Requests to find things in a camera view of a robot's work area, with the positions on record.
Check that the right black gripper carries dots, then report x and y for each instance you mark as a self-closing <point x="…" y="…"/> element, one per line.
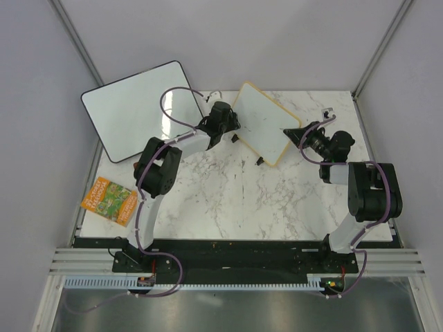
<point x="295" y="134"/>

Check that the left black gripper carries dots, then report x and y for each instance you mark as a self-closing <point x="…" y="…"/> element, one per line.
<point x="233" y="126"/>

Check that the small yellow-framed whiteboard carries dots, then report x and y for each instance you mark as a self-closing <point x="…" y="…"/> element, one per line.
<point x="262" y="121"/>

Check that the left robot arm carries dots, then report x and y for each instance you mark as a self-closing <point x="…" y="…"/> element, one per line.
<point x="157" y="168"/>

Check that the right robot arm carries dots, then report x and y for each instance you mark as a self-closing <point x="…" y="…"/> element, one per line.
<point x="373" y="195"/>

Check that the large black-framed whiteboard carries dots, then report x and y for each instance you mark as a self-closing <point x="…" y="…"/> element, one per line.
<point x="128" y="112"/>

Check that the orange children's book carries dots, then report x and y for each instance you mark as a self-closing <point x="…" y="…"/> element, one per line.
<point x="111" y="201"/>

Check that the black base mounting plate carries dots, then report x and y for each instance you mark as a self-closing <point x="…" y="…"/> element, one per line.
<point x="295" y="257"/>

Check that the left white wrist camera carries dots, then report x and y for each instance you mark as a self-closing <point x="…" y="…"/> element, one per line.
<point x="214" y="96"/>

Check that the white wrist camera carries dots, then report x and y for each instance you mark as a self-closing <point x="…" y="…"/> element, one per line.
<point x="328" y="114"/>
<point x="214" y="96"/>

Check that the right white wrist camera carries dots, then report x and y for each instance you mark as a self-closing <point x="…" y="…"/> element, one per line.
<point x="328" y="114"/>

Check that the white slotted cable duct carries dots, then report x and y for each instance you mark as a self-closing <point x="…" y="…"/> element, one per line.
<point x="134" y="283"/>

